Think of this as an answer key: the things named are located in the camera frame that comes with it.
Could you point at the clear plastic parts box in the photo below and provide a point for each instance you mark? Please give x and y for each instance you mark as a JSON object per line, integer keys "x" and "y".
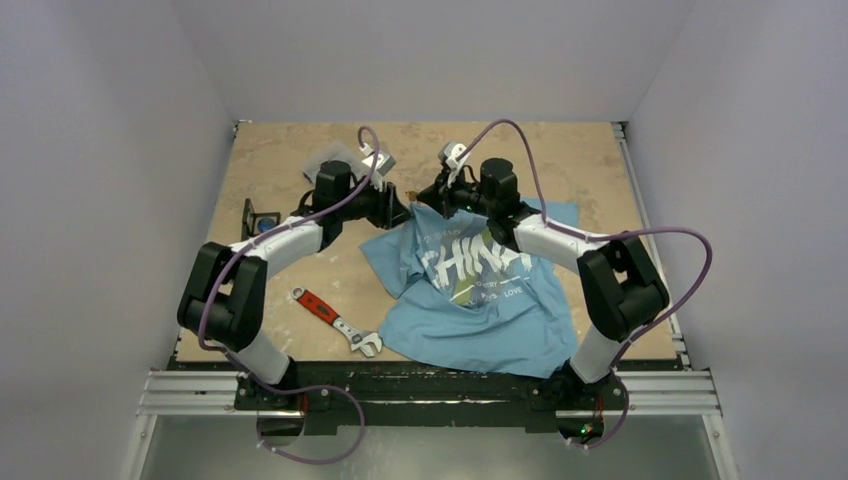
{"x": 333, "y": 151}

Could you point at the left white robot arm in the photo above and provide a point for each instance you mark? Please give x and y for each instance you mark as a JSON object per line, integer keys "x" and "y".
{"x": 223, "y": 301}

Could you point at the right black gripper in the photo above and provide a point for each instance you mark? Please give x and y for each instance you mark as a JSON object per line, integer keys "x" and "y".
{"x": 444, "y": 198}

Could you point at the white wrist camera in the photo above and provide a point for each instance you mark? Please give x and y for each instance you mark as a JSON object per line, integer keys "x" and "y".
{"x": 378, "y": 164}
{"x": 452, "y": 156}

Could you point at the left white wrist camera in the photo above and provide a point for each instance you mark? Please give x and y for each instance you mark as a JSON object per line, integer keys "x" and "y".
{"x": 378, "y": 164}

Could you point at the black frame stand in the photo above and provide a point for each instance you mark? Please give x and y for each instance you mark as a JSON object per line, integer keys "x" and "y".
{"x": 254, "y": 223}

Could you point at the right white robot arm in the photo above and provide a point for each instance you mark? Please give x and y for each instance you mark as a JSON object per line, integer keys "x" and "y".
{"x": 622, "y": 288}

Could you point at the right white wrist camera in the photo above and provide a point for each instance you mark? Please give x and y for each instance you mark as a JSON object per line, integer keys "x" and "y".
{"x": 452, "y": 156}

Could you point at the light blue printed t-shirt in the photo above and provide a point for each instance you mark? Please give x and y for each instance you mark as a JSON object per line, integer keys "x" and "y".
{"x": 463, "y": 301}

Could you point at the red handled adjustable wrench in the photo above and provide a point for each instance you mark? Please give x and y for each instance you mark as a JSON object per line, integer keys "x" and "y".
{"x": 368, "y": 343}

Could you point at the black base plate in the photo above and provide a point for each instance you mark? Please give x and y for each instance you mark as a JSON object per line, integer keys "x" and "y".
{"x": 409, "y": 394}

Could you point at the aluminium rail frame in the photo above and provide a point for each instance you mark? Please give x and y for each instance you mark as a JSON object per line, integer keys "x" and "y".
{"x": 598, "y": 175}

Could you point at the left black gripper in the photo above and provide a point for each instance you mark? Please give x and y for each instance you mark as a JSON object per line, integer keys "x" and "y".
{"x": 389, "y": 212}

